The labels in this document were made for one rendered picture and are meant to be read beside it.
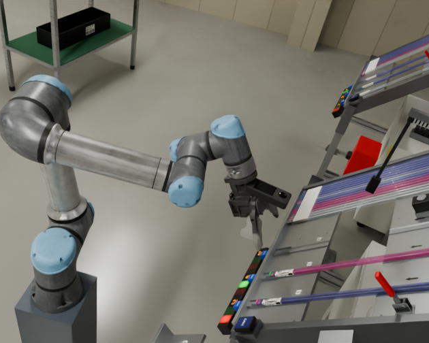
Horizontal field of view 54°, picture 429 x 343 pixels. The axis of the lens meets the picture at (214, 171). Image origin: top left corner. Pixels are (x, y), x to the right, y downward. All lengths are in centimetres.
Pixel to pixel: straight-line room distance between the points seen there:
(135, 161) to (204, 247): 139
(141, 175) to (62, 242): 40
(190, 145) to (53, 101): 34
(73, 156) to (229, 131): 36
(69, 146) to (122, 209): 147
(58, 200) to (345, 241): 180
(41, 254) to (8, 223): 115
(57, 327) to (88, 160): 63
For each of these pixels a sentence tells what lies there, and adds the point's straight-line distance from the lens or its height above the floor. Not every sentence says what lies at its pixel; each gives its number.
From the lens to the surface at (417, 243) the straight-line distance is 116.
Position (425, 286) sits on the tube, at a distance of 102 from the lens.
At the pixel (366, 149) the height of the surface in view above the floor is 78.
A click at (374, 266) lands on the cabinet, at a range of 167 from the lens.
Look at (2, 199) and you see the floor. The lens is 252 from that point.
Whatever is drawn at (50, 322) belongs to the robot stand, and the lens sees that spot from 142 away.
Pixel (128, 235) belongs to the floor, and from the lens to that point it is 229.
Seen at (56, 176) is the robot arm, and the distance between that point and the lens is 121.
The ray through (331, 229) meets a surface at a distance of 136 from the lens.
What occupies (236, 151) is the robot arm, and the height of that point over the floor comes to 114.
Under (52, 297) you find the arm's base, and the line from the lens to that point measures 136.
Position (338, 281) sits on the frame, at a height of 32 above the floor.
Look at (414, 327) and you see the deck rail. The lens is 98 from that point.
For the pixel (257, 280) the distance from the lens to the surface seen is 130.
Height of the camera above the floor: 175
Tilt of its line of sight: 40 degrees down
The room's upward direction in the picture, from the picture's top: 14 degrees clockwise
